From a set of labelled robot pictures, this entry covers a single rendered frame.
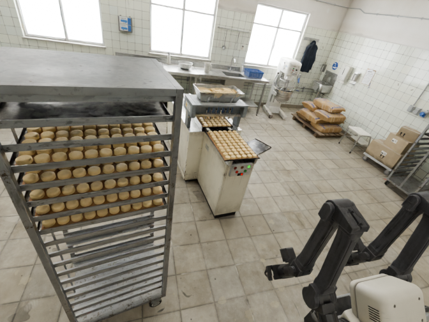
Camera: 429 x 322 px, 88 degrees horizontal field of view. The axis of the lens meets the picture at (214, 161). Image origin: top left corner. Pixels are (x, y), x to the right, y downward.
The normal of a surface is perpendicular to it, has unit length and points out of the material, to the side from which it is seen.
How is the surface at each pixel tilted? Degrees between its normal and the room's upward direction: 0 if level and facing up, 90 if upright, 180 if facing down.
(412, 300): 47
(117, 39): 90
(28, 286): 0
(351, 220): 12
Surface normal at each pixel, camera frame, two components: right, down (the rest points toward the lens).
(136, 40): 0.25, 0.58
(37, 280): 0.16, -0.81
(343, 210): 0.20, -0.67
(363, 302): -0.95, 0.02
